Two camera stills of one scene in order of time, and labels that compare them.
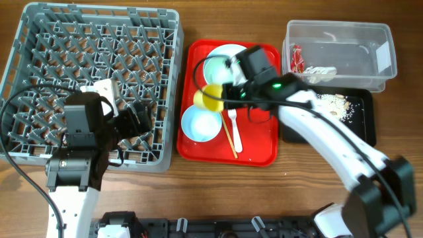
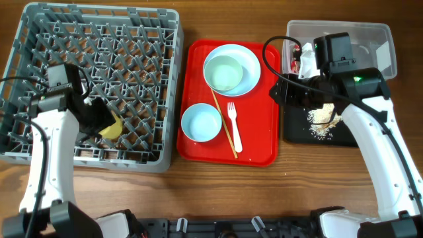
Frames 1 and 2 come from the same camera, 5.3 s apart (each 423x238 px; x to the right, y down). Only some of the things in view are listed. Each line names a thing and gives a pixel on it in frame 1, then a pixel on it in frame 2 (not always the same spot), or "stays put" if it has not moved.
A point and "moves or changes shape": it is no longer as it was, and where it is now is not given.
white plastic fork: [232, 114] stays put
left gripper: [132, 128] -> [107, 119]
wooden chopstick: [235, 154] stays put
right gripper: [229, 91] -> [286, 94]
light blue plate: [216, 70] -> [250, 64]
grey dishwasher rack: [63, 47] stays put
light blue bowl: [200, 124] stays put
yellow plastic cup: [210, 97] moves or changes shape
